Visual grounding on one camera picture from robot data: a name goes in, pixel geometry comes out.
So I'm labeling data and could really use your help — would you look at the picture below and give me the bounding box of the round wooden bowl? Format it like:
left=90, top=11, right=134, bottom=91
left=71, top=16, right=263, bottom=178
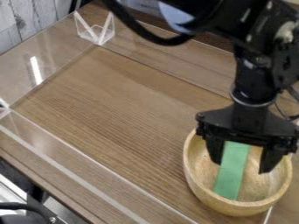
left=183, top=132, right=294, bottom=217

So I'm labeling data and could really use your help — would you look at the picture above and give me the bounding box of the black cable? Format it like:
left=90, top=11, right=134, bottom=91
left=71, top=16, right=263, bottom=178
left=0, top=200, right=29, bottom=212

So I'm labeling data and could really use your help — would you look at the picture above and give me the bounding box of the clear acrylic corner bracket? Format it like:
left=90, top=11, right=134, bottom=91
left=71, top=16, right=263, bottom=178
left=73, top=11, right=116, bottom=46

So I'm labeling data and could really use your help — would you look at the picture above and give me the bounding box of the clear acrylic enclosure wall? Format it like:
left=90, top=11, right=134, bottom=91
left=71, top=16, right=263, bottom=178
left=0, top=10, right=299, bottom=224

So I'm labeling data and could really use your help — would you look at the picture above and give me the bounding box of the black metal clamp bracket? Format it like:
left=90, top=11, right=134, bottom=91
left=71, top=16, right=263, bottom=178
left=25, top=194, right=60, bottom=224

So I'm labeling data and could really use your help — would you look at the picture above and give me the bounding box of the green flat rectangular block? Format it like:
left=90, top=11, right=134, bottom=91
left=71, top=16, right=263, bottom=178
left=212, top=142, right=250, bottom=200

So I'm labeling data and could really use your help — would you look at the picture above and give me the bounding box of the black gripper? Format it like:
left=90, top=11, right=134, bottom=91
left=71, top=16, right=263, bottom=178
left=196, top=94, right=299, bottom=174

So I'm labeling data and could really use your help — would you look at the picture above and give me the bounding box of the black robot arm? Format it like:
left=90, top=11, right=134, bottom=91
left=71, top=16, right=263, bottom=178
left=102, top=0, right=299, bottom=173

